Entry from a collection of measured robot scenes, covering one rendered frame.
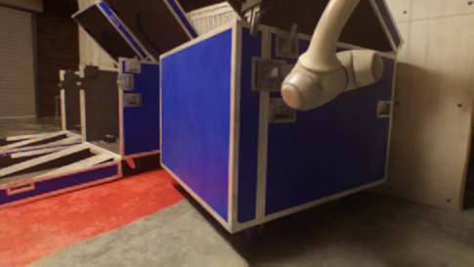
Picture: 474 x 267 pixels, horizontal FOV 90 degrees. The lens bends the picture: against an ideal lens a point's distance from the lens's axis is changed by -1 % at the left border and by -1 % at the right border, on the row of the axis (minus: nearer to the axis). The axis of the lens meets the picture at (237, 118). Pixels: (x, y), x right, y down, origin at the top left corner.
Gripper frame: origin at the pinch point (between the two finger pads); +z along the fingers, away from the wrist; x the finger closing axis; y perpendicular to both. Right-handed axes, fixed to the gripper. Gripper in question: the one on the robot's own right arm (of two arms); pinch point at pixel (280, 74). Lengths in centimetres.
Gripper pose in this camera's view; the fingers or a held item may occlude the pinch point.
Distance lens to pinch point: 97.3
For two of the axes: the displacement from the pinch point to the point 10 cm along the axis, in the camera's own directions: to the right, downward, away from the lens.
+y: 0.2, -10.0, -1.0
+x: -8.5, 0.3, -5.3
